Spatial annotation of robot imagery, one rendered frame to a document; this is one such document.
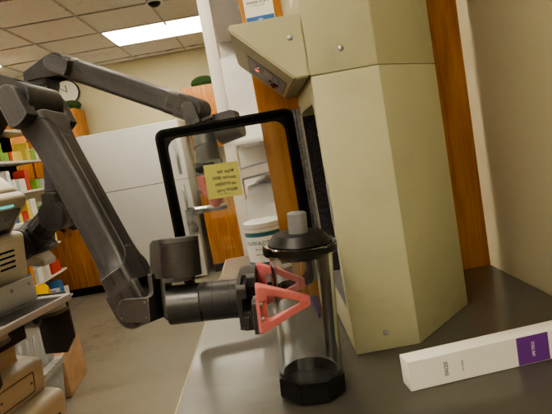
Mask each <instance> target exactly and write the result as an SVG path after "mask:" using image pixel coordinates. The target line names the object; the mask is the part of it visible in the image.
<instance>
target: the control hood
mask: <svg viewBox="0 0 552 414"><path fill-rule="evenodd" d="M228 31H229V34H230V37H231V40H232V45H233V48H234V51H235V54H236V57H237V62H238V64H239V66H240V67H242V68H243V69H245V70H246V71H248V72H249V73H250V70H249V65H248V60H247V56H249V57H250V58H252V59H253V60H255V61H256V62H258V63H259V64H260V65H261V66H262V67H264V68H266V69H267V70H268V71H270V72H272V73H273V74H274V75H276V76H277V77H278V78H279V79H281V80H282V81H284V82H285V83H287V85H286V88H285V90H284V92H283V95H282V96H283V97H284V98H287V99H290V98H295V97H296V96H297V94H298V93H299V91H300V90H301V88H302V86H303V85H304V84H305V82H306V80H307V79H308V77H309V76H310V71H309V66H308V61H307V56H306V46H305V41H304V36H303V31H302V26H301V17H300V15H298V13H297V14H291V15H287V16H279V17H274V18H269V19H264V20H259V21H251V22H246V23H241V24H236V25H230V27H229V28H228ZM251 74H252V73H251ZM252 75H253V74H252ZM253 76H254V77H256V76H255V75H253ZM256 78H257V79H259V78H258V77H256ZM259 80H260V81H262V80H261V79H259ZM262 82H263V81H262ZM263 83H264V82H263ZM265 84H266V83H265ZM266 85H267V84H266ZM268 87H270V86H269V85H268ZM270 88H271V89H272V90H274V89H273V88H272V87H270ZM274 91H276V90H274ZM276 92H277V93H278V94H279V92H278V91H276ZM280 95H281V94H280Z"/></svg>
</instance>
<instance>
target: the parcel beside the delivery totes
mask: <svg viewBox="0 0 552 414"><path fill-rule="evenodd" d="M60 355H63V356H62V358H63V361H64V362H63V363H62V372H63V379H64V388H65V396H66V398H71V397H72V396H73V394H74V393H75V391H76V389H77V388H78V386H79V384H80V382H81V381H82V379H83V377H84V375H85V373H86V371H87V369H86V365H85V358H84V355H83V352H82V347H81V341H80V337H79V334H78V333H77V334H76V337H75V339H74V341H73V343H72V345H71V348H70V350H69V352H61V353H54V356H60Z"/></svg>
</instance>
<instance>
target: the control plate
mask: <svg viewBox="0 0 552 414"><path fill-rule="evenodd" d="M247 60H248V65H249V70H250V73H252V74H253V75H255V76H256V77H258V78H259V79H261V80H262V81H263V82H264V83H266V84H267V85H269V86H270V87H272V86H271V85H270V82H269V80H272V76H273V77H274V78H275V80H274V82H275V83H274V84H276V85H277V86H278V87H276V88H275V89H274V88H273V89H274V90H276V91H278V92H279V93H280V94H281V95H283V92H284V90H285V88H286V85H287V83H285V82H284V81H283V80H281V79H279V78H278V77H277V76H276V75H274V74H273V73H272V72H270V71H268V70H267V69H266V68H264V67H262V66H261V65H260V64H259V63H258V62H256V61H255V60H253V59H252V58H251V57H249V56H247ZM255 66H257V67H258V68H257V67H255ZM255 69H257V70H258V71H256V70H255Z"/></svg>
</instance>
